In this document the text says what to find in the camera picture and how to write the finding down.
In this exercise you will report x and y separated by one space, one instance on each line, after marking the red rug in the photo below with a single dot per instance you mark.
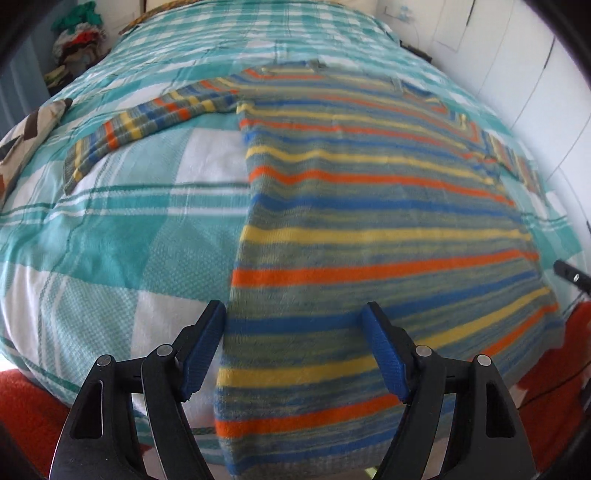
27 415

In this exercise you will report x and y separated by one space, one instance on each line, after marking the striped knit sweater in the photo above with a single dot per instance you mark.
369 207

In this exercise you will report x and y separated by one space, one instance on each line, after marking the white wardrobe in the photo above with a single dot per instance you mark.
531 101

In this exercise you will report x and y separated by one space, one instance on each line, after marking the pile of clothes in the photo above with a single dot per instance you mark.
78 41

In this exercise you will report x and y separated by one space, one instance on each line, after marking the white wall panel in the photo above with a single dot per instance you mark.
450 23

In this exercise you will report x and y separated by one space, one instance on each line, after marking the dark bedside table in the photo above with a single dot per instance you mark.
415 50

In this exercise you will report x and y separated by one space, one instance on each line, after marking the teal plaid bedspread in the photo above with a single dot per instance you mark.
115 254

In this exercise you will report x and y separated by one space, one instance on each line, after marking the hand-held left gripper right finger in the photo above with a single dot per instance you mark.
385 355

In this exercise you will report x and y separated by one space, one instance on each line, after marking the wall socket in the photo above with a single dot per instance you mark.
400 12

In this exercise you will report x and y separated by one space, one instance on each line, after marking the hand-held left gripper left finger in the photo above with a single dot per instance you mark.
203 350

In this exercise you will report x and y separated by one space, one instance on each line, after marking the chevron patterned pillow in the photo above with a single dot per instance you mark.
27 134

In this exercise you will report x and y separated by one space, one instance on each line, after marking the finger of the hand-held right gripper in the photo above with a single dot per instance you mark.
572 276

